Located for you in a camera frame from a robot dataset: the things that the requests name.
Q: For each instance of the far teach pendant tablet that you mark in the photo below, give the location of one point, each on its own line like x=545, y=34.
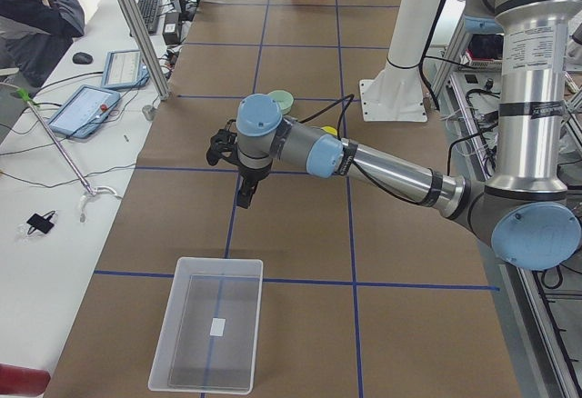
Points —
x=124, y=69

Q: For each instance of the yellow plastic cup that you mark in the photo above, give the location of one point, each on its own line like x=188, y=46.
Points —
x=330, y=130

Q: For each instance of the mint green bowl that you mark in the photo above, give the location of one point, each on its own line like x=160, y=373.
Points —
x=284, y=99

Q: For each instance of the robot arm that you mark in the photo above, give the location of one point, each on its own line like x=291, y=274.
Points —
x=520, y=212

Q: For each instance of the reacher grabber stick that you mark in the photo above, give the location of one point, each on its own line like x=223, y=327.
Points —
x=91, y=192

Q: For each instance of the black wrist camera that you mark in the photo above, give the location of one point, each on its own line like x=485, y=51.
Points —
x=223, y=146

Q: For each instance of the clear plastic box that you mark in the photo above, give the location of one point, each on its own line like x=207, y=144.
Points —
x=208, y=339

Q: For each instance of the black computer mouse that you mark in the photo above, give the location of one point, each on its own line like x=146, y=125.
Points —
x=82, y=58

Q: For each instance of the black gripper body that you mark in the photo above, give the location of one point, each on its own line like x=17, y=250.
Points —
x=254, y=173

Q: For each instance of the aluminium frame post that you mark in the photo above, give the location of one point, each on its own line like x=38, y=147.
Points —
x=137, y=28

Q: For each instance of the near teach pendant tablet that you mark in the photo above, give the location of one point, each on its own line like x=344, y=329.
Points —
x=84, y=111

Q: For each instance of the teach pendant tablet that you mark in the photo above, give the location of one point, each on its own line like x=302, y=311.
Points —
x=124, y=69
x=84, y=111

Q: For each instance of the seated person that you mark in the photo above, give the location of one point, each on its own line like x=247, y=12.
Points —
x=36, y=34

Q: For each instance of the black power adapter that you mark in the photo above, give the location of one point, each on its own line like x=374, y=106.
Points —
x=172, y=28

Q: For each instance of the small black card device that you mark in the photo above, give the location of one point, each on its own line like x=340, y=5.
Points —
x=41, y=223

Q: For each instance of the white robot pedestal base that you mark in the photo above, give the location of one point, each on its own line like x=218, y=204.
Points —
x=395, y=94

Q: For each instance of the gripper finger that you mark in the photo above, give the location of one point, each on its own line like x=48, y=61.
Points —
x=251, y=190
x=243, y=198

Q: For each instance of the black keyboard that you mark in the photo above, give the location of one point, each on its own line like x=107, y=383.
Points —
x=150, y=13

